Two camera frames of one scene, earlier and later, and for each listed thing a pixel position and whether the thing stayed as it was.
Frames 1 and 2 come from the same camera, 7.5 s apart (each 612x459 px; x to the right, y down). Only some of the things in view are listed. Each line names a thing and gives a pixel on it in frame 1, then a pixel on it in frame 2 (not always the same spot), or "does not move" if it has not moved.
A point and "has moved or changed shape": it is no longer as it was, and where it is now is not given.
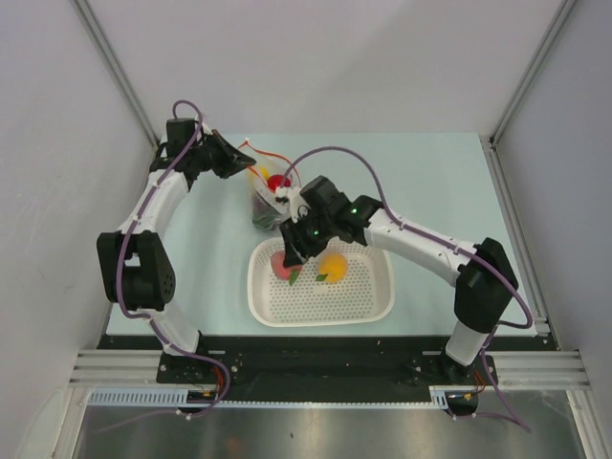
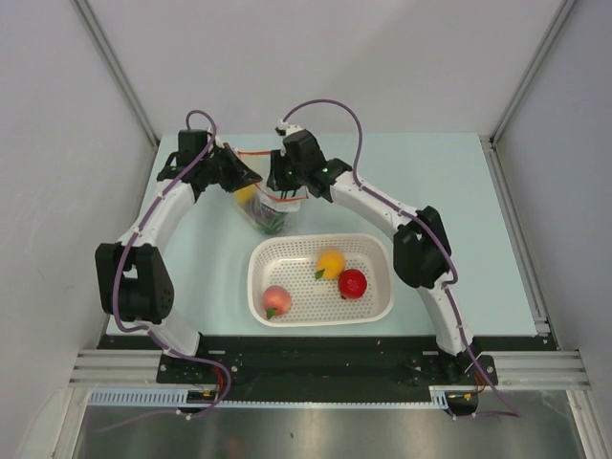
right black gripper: (294, 232) -> (277, 180)
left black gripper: (231, 160) -> (241, 175)
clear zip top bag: (266, 176) has moved or changed shape
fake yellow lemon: (265, 172) -> (245, 194)
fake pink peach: (290, 273) -> (276, 301)
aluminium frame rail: (554, 367) does not move
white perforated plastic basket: (366, 294) does not move
